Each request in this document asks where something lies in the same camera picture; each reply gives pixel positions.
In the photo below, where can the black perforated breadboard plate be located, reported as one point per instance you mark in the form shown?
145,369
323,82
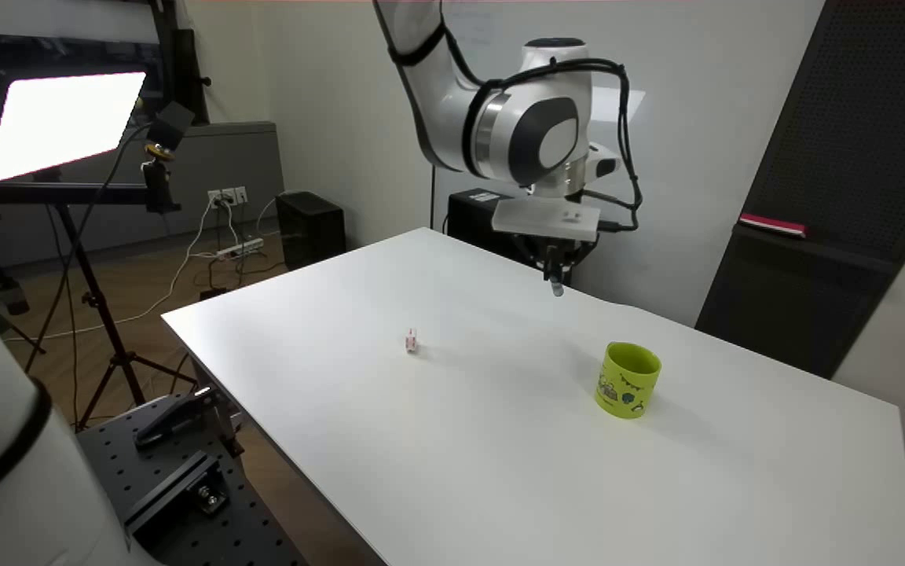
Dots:
211,512

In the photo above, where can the black tripod stand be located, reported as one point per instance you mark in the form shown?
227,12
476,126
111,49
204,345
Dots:
94,304

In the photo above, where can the white wall socket strip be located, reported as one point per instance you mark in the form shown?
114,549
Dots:
227,196

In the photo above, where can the green printed mug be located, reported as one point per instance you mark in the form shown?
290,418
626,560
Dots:
631,380

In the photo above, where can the black shelf cabinet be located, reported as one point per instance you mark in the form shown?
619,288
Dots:
850,191

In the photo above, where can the black camera on stand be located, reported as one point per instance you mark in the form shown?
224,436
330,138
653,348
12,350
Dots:
165,157

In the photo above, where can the black computer box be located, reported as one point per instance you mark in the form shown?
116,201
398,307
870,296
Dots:
472,220

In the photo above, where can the white floor power strip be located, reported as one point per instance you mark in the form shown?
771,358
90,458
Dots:
240,249

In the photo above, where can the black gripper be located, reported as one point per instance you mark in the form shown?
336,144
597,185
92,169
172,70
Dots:
558,252

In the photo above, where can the small black floor box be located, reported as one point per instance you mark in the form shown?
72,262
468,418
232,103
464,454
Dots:
312,227

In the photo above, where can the pink item on shelf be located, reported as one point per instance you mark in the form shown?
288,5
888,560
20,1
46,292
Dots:
771,223

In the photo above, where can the black clamp tool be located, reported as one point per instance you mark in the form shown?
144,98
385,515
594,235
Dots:
172,418

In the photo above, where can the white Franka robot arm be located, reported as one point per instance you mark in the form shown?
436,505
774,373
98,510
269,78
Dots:
464,104

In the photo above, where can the bright studio light panel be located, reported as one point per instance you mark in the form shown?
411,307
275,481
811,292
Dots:
62,125

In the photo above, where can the small pink white tape roll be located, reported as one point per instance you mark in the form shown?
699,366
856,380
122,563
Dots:
412,345

